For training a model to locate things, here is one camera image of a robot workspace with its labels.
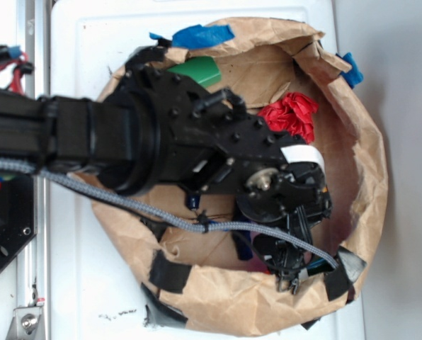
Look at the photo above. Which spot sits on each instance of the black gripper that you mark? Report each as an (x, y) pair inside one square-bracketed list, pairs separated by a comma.
[(293, 196)]

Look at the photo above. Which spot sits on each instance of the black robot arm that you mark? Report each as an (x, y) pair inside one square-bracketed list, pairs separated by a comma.
[(158, 127)]

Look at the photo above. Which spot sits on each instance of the brown paper bag bin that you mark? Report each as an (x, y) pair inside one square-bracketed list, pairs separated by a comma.
[(198, 276)]

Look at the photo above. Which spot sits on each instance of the crumpled red paper ball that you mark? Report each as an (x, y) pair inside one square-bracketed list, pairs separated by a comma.
[(293, 113)]

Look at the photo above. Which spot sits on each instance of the blue tape strip right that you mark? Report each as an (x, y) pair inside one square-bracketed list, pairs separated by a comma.
[(354, 76)]

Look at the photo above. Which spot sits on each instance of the blue tape strip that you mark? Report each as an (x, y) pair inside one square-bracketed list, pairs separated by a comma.
[(354, 76), (199, 36)]

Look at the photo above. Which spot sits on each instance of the white plastic tray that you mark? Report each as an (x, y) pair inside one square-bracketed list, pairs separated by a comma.
[(93, 294)]

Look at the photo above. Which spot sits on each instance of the green rectangular block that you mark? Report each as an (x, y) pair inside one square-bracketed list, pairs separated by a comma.
[(203, 70)]

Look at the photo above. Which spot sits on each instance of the blue tape strip top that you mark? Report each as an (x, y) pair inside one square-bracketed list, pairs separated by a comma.
[(199, 36)]

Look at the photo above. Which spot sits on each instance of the metal corner bracket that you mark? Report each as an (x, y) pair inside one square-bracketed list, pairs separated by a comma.
[(27, 324)]

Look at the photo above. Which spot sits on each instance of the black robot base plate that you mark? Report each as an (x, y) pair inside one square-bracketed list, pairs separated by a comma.
[(17, 217)]

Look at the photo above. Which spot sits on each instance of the aluminium frame rail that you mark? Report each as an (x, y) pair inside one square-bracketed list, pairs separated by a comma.
[(32, 271)]

